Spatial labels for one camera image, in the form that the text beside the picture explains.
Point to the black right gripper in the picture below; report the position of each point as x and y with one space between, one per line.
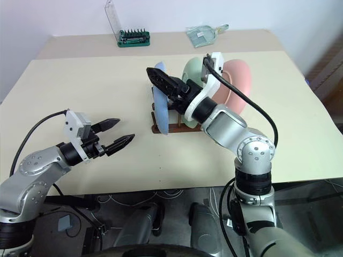
190 94

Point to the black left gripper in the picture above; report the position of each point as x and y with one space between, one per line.
92 146

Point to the blue plate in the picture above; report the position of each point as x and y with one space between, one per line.
160 115

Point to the green plate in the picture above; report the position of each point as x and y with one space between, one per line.
191 69

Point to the red plate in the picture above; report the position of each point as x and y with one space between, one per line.
238 80

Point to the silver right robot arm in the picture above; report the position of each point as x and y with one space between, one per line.
227 125

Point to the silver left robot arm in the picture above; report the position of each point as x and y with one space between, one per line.
29 171

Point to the brown wooden dish rack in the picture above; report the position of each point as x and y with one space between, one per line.
182 130

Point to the green screwdriver bit set case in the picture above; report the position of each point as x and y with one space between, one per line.
134 40

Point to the clear bagged green scoop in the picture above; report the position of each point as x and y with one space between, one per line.
201 34

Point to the grey rounded shape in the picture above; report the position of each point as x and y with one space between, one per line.
142 222
206 227

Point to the small grey box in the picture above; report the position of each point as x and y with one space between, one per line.
65 223

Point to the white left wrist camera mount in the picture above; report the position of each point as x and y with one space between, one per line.
71 123

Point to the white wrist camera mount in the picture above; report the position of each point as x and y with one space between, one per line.
211 88
71 123

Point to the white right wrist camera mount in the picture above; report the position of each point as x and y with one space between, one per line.
211 88

